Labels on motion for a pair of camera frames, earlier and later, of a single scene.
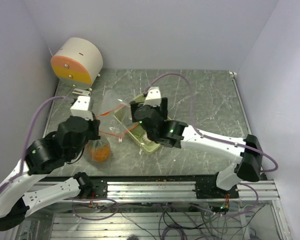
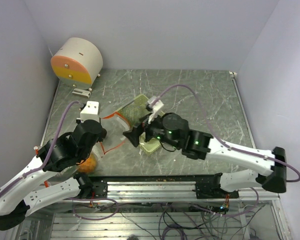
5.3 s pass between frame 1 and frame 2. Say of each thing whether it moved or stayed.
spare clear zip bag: moved
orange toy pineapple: moved
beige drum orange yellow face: stayed
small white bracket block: stayed
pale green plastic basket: stayed
